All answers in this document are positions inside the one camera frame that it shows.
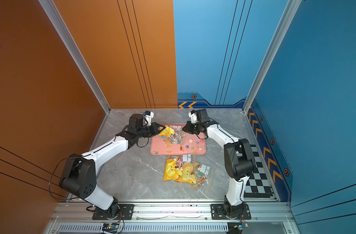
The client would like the pink plastic tray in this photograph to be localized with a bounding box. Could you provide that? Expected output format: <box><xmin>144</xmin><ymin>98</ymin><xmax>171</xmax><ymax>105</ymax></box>
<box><xmin>150</xmin><ymin>123</ymin><xmax>207</xmax><ymax>156</ymax></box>

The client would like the left green circuit board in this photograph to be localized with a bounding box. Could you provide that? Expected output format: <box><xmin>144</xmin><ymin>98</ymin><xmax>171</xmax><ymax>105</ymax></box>
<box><xmin>102</xmin><ymin>223</ymin><xmax>120</xmax><ymax>234</ymax></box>

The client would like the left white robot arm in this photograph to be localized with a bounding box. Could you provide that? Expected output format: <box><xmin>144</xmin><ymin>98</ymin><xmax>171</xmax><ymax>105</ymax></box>
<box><xmin>59</xmin><ymin>111</ymin><xmax>166</xmax><ymax>219</ymax></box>

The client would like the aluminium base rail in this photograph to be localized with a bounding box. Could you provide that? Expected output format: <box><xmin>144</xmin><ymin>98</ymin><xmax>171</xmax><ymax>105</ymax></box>
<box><xmin>44</xmin><ymin>199</ymin><xmax>299</xmax><ymax>234</ymax></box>

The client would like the clear ziploc bag with candies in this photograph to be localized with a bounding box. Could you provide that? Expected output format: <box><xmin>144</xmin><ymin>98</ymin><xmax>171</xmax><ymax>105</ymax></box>
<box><xmin>158</xmin><ymin>124</ymin><xmax>188</xmax><ymax>146</ymax></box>

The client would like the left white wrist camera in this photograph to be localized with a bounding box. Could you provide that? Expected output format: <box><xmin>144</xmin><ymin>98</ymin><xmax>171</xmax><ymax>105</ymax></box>
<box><xmin>142</xmin><ymin>110</ymin><xmax>154</xmax><ymax>126</ymax></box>

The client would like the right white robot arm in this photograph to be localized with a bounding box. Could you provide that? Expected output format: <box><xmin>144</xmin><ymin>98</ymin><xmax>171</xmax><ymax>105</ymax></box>
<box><xmin>183</xmin><ymin>109</ymin><xmax>257</xmax><ymax>220</ymax></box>

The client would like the green circuit board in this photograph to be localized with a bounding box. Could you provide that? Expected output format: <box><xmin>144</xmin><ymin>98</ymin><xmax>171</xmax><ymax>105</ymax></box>
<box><xmin>102</xmin><ymin>223</ymin><xmax>120</xmax><ymax>234</ymax></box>
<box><xmin>226</xmin><ymin>222</ymin><xmax>249</xmax><ymax>234</ymax></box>

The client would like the right green circuit board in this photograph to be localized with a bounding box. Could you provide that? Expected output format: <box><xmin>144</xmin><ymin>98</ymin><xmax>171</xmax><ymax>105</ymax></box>
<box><xmin>226</xmin><ymin>222</ymin><xmax>249</xmax><ymax>234</ymax></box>

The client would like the black white checkerboard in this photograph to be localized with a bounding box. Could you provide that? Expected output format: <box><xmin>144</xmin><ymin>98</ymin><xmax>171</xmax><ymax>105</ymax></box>
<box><xmin>244</xmin><ymin>144</ymin><xmax>278</xmax><ymax>200</ymax></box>

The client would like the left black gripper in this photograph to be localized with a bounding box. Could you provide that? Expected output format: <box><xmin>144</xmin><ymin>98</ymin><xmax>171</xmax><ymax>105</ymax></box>
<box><xmin>136</xmin><ymin>122</ymin><xmax>166</xmax><ymax>139</ymax></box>

